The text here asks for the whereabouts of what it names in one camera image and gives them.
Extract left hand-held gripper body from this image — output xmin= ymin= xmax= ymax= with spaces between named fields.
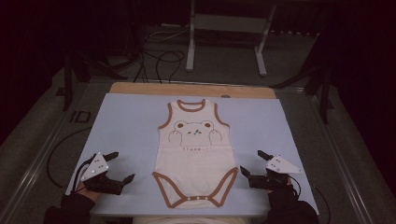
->
xmin=78 ymin=151 xmax=125 ymax=196

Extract right hand-held gripper black cable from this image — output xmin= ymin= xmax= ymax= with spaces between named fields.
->
xmin=288 ymin=175 xmax=303 ymax=200

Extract person's right hand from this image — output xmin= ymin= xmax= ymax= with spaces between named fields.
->
xmin=270 ymin=176 xmax=296 ymax=196

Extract black tripod stand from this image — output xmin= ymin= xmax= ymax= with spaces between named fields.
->
xmin=269 ymin=34 xmax=335 ymax=125
xmin=55 ymin=46 xmax=129 ymax=112

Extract left hand-held gripper black cable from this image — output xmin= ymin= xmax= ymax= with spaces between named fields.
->
xmin=71 ymin=155 xmax=95 ymax=194

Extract looped black floor cable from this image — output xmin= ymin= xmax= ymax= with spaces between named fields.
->
xmin=134 ymin=49 xmax=187 ymax=84

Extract cream baby bodysuit brown trim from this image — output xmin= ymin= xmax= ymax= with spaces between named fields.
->
xmin=152 ymin=98 xmax=240 ymax=209

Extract white metal stand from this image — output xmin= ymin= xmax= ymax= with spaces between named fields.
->
xmin=185 ymin=0 xmax=277 ymax=77

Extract light blue mat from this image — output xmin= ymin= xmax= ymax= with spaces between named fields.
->
xmin=64 ymin=92 xmax=319 ymax=217

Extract thin black cable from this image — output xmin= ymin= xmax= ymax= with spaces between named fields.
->
xmin=312 ymin=186 xmax=332 ymax=224

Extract hand-held gripper black cable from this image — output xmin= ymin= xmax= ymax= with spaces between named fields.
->
xmin=288 ymin=175 xmax=303 ymax=200
xmin=71 ymin=155 xmax=95 ymax=194

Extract metal floor rail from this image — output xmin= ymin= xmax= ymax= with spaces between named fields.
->
xmin=306 ymin=92 xmax=375 ymax=224
xmin=0 ymin=82 xmax=92 ymax=224

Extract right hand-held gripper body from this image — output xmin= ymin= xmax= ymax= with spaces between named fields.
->
xmin=247 ymin=154 xmax=304 ymax=190

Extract white floor cable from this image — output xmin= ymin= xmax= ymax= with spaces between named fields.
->
xmin=144 ymin=26 xmax=190 ymax=43

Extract long curved black cable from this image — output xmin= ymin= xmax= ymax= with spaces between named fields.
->
xmin=46 ymin=126 xmax=92 ymax=189

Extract person's left hand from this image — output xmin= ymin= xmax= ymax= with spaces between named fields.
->
xmin=76 ymin=185 xmax=101 ymax=203

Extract black square floor bracket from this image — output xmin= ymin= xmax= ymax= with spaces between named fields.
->
xmin=69 ymin=110 xmax=92 ymax=124

